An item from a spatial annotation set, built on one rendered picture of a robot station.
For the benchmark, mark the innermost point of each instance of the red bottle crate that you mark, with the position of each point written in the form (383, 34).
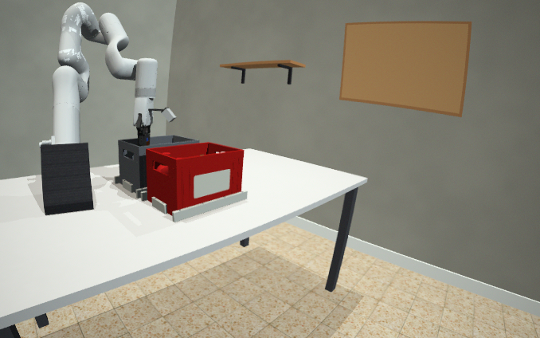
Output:
(197, 177)

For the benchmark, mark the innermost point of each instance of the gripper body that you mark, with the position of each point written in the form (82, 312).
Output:
(142, 103)

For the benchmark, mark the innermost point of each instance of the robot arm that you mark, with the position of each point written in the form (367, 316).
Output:
(71, 84)

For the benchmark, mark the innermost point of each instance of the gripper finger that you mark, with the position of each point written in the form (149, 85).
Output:
(148, 130)
(142, 138)

